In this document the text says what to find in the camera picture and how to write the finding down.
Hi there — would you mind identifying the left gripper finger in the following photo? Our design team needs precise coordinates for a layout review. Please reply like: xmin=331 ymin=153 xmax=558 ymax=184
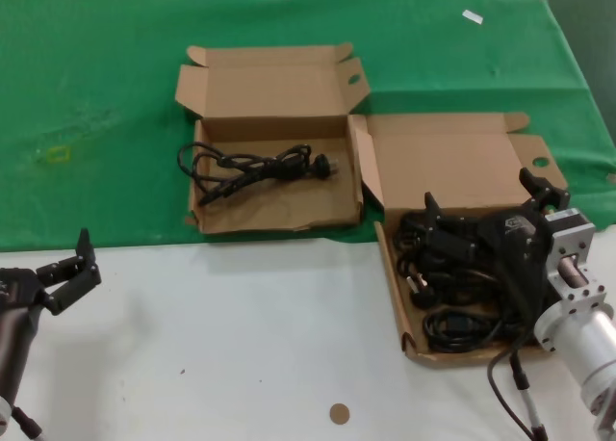
xmin=36 ymin=227 xmax=96 ymax=288
xmin=45 ymin=262 xmax=103 ymax=316

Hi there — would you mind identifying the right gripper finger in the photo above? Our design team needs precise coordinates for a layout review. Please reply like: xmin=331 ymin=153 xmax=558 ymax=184
xmin=518 ymin=168 xmax=572 ymax=216
xmin=422 ymin=192 xmax=483 ymax=262

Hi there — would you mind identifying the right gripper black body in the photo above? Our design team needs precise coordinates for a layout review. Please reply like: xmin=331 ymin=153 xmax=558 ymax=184
xmin=475 ymin=203 xmax=557 ymax=294

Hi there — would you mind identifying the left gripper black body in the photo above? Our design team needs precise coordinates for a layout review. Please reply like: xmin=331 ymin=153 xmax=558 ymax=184
xmin=0 ymin=266 xmax=50 ymax=318

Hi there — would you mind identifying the black power cable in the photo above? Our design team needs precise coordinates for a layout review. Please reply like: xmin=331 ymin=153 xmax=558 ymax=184
xmin=176 ymin=141 xmax=342 ymax=207
xmin=406 ymin=267 xmax=501 ymax=312
xmin=423 ymin=310 xmax=506 ymax=354
xmin=392 ymin=212 xmax=434 ymax=273
xmin=427 ymin=252 xmax=535 ymax=350

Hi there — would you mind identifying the cardboard box round hole lid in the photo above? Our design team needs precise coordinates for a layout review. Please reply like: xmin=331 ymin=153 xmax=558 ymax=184
xmin=346 ymin=112 xmax=570 ymax=371

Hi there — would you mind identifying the cardboard box oval hole lid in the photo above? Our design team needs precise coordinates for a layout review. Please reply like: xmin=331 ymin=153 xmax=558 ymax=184
xmin=173 ymin=42 xmax=371 ymax=234

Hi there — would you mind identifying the white table sheet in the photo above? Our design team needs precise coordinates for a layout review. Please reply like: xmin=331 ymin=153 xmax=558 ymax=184
xmin=0 ymin=238 xmax=616 ymax=441

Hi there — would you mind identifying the green table cloth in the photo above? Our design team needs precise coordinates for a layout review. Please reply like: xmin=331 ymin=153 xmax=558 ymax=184
xmin=0 ymin=0 xmax=616 ymax=254

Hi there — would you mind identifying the brown round disc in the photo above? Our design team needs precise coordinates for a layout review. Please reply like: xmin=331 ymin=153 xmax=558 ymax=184
xmin=328 ymin=402 xmax=351 ymax=426

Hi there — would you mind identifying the yellow square ring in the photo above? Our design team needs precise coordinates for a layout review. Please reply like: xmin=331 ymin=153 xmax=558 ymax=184
xmin=43 ymin=144 xmax=73 ymax=167

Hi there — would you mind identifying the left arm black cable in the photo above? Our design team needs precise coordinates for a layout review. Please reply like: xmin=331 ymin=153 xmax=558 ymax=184
xmin=10 ymin=404 xmax=45 ymax=441

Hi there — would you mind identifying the right arm cable silver connector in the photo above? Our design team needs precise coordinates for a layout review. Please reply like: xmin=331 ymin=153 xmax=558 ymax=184
xmin=486 ymin=334 xmax=550 ymax=441

